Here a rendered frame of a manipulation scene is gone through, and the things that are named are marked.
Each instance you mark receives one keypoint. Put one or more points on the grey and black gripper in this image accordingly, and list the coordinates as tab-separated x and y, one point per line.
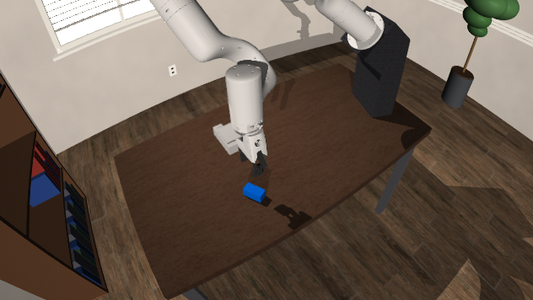
253	146

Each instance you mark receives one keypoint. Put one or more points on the blue block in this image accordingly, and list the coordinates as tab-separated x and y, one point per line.
254	192

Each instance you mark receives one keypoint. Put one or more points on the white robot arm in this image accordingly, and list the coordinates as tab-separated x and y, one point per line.
249	84

